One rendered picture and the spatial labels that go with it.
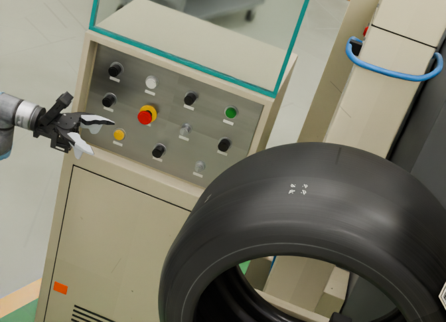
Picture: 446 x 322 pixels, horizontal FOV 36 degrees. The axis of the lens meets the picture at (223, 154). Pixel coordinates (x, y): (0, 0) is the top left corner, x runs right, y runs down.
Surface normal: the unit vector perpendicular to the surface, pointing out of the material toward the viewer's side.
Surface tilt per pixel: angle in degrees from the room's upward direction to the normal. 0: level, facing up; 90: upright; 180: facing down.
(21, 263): 0
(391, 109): 90
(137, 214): 90
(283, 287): 90
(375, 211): 16
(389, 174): 7
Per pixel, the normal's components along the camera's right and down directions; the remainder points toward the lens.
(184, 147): -0.26, 0.44
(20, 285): 0.26, -0.82
